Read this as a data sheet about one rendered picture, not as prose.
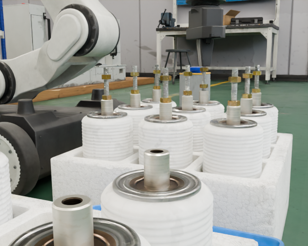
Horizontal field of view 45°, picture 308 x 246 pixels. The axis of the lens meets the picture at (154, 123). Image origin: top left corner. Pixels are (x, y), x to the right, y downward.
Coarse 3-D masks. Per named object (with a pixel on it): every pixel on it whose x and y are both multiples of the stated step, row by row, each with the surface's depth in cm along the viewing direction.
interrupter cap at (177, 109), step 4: (172, 108) 76; (176, 108) 76; (180, 108) 77; (196, 108) 76; (200, 108) 75; (204, 108) 75; (176, 112) 72; (180, 112) 72; (184, 112) 72; (188, 112) 71; (192, 112) 71; (196, 112) 72; (200, 112) 72
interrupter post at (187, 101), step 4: (184, 96) 74; (188, 96) 74; (192, 96) 74; (184, 100) 74; (188, 100) 74; (192, 100) 74; (184, 104) 74; (188, 104) 74; (192, 104) 74; (184, 108) 74; (188, 108) 74; (192, 108) 75
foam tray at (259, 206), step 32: (64, 160) 65; (96, 160) 65; (128, 160) 65; (288, 160) 77; (64, 192) 66; (96, 192) 64; (224, 192) 54; (256, 192) 52; (288, 192) 86; (224, 224) 55; (256, 224) 53
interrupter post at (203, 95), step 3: (201, 90) 86; (201, 93) 84; (204, 93) 84; (207, 93) 85; (201, 96) 85; (204, 96) 84; (207, 96) 85; (201, 99) 85; (204, 99) 84; (207, 99) 85; (201, 102) 85; (204, 102) 85; (207, 102) 85
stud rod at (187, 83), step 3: (186, 66) 73; (189, 66) 73; (186, 69) 73; (189, 69) 73; (186, 78) 74; (189, 78) 74; (186, 81) 74; (189, 81) 74; (186, 84) 74; (189, 84) 74; (186, 87) 74; (189, 87) 74; (186, 90) 74; (189, 90) 74
